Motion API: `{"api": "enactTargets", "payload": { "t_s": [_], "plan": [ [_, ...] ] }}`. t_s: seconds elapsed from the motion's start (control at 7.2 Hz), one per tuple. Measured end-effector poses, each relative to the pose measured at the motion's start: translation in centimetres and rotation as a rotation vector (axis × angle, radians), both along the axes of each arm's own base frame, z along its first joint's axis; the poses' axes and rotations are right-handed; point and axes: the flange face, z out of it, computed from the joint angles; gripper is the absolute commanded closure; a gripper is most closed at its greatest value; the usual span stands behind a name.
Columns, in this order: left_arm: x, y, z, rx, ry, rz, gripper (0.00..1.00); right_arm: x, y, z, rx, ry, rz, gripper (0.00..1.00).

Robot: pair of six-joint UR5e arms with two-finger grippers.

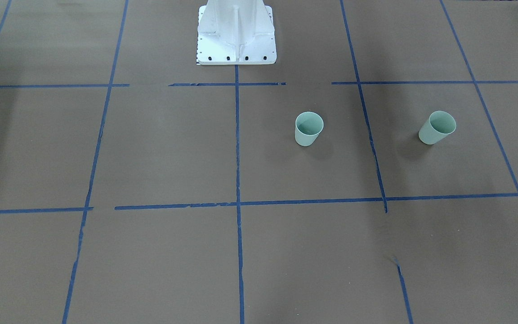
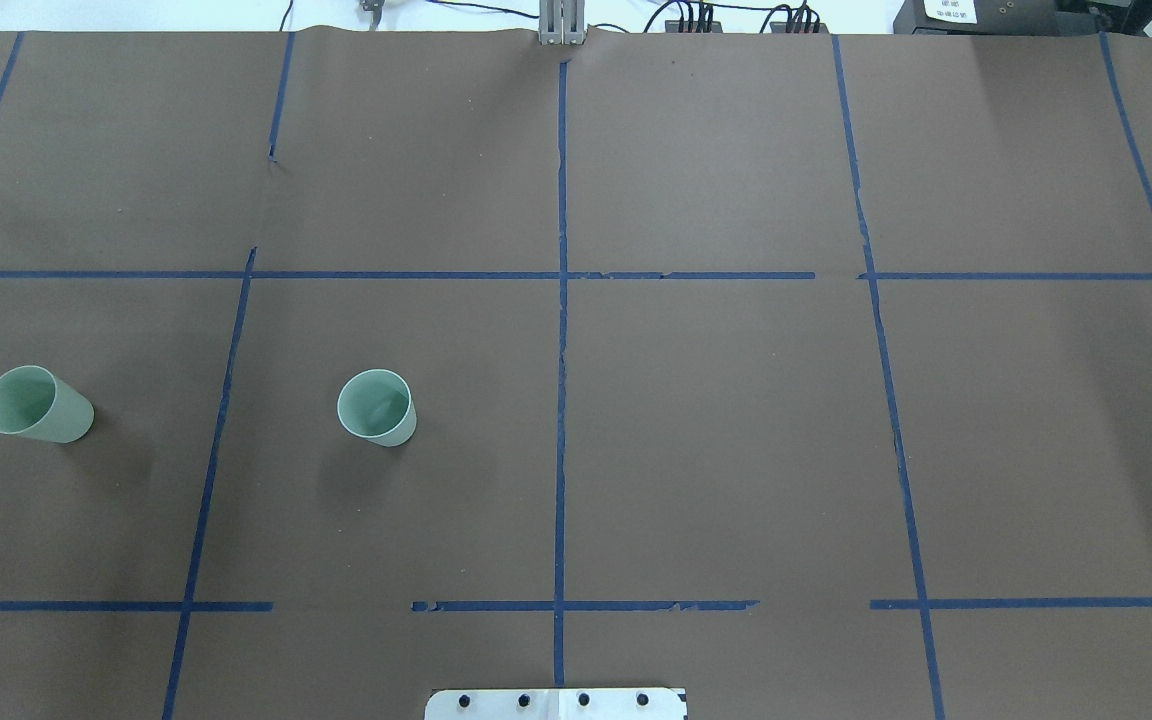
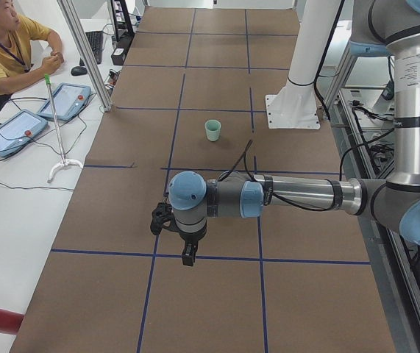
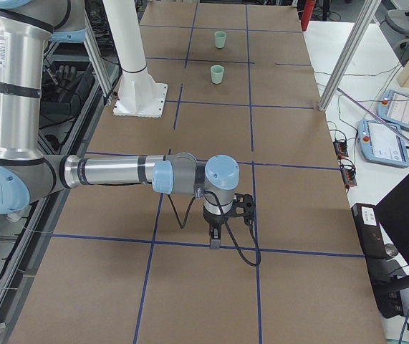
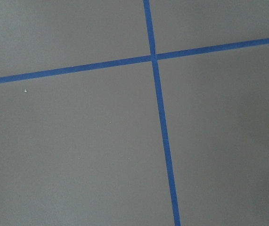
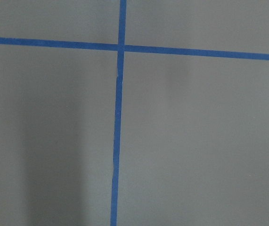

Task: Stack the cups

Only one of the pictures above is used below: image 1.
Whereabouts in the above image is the mint green cup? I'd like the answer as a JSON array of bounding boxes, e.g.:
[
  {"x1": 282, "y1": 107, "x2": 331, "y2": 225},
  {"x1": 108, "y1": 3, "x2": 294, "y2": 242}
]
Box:
[
  {"x1": 295, "y1": 112, "x2": 324, "y2": 146},
  {"x1": 419, "y1": 111, "x2": 457, "y2": 145}
]

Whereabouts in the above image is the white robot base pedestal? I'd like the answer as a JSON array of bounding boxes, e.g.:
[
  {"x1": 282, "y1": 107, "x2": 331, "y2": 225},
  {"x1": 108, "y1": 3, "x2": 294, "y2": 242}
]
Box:
[{"x1": 196, "y1": 0, "x2": 277, "y2": 65}]

